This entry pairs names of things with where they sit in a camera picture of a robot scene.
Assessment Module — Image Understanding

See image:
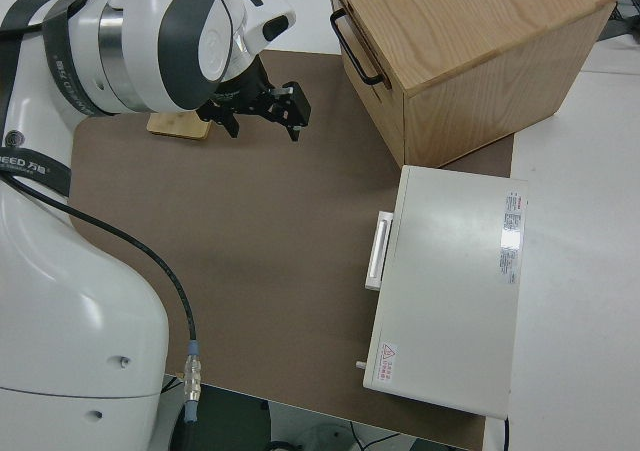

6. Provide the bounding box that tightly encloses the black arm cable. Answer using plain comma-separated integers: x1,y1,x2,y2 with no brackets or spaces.
0,173,204,451

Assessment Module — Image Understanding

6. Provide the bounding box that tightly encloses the brown table mat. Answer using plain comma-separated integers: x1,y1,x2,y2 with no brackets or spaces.
67,48,516,451

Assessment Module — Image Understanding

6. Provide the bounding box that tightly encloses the black cabinet handle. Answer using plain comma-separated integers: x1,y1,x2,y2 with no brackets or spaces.
329,9,393,90

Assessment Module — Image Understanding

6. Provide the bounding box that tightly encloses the wooden mug tree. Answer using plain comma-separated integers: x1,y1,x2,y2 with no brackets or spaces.
146,111,210,142

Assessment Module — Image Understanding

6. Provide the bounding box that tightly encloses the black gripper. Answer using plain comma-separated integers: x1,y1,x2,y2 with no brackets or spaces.
197,60,312,143

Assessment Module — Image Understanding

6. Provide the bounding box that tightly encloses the wooden drawer cabinet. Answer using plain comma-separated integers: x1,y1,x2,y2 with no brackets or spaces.
324,0,619,170

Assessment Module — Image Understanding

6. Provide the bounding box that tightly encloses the white toaster oven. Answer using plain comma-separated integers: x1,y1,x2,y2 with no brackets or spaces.
355,164,530,420

